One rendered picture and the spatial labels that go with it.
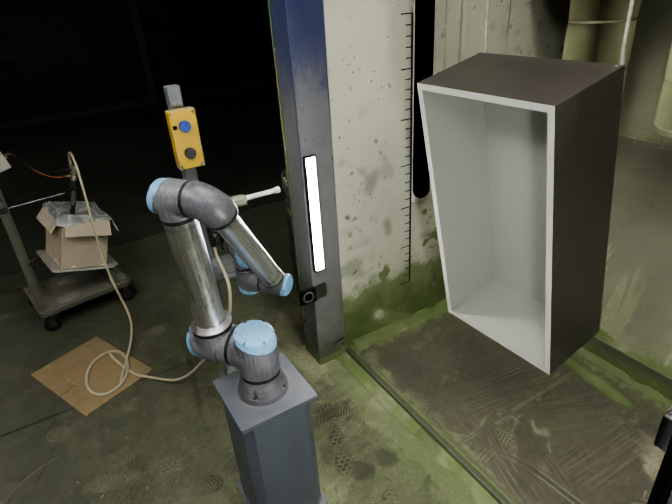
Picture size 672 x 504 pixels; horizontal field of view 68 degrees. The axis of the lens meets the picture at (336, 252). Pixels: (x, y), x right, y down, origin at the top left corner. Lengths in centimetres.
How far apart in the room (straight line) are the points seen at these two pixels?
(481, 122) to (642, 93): 123
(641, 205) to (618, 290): 49
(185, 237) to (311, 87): 104
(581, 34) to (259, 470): 258
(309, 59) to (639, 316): 214
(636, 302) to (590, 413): 66
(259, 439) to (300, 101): 143
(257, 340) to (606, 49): 228
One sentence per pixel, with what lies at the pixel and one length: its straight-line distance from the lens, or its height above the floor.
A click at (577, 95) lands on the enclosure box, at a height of 165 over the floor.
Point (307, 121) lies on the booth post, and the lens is 240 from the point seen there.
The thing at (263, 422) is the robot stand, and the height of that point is 63.
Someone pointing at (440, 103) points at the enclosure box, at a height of 154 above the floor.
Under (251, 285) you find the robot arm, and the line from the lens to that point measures 202.
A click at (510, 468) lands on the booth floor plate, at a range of 255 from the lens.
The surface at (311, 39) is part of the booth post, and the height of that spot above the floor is 178.
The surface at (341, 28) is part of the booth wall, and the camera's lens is 244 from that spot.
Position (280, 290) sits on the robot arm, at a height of 96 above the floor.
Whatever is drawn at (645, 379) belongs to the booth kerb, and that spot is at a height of 9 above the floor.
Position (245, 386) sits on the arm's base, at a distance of 193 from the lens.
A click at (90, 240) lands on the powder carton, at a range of 380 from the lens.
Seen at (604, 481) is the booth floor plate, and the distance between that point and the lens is 263.
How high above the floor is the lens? 199
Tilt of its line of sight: 28 degrees down
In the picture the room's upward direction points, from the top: 4 degrees counter-clockwise
